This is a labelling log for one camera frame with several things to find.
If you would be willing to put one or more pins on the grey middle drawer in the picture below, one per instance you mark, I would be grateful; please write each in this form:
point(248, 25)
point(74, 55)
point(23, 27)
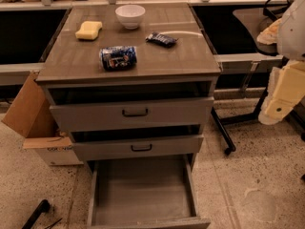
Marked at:
point(138, 142)

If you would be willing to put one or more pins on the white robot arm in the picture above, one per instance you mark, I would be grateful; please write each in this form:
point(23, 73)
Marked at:
point(291, 32)

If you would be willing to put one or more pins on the yellow sponge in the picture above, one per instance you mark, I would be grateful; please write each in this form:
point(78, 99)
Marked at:
point(89, 30)

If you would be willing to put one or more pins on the grey top drawer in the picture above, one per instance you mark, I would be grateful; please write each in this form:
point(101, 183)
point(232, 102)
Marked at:
point(131, 106)

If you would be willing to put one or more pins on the open cardboard box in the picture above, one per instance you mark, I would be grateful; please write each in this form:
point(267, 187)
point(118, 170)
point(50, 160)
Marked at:
point(29, 115)

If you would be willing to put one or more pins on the grey drawer cabinet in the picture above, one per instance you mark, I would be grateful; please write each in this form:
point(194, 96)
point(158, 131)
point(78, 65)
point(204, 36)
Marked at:
point(75, 63)

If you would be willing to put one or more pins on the black bar on floor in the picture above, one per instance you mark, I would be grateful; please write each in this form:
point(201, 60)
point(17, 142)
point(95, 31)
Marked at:
point(43, 207)

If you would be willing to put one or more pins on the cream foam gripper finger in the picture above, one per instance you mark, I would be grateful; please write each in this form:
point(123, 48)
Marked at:
point(286, 88)
point(269, 35)

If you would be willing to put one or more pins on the grey open bottom drawer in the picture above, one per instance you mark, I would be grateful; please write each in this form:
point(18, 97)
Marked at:
point(144, 193)

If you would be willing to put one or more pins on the blue pepsi can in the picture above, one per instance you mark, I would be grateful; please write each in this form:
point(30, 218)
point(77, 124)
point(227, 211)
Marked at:
point(118, 58)

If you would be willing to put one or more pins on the black side table stand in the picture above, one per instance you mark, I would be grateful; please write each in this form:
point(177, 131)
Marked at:
point(253, 20)

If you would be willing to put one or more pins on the dark blue snack packet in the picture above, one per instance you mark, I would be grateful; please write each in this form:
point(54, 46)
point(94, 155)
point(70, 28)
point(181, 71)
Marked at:
point(161, 39)

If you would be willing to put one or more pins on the white ceramic bowl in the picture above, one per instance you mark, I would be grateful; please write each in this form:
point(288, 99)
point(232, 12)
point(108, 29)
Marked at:
point(130, 16)

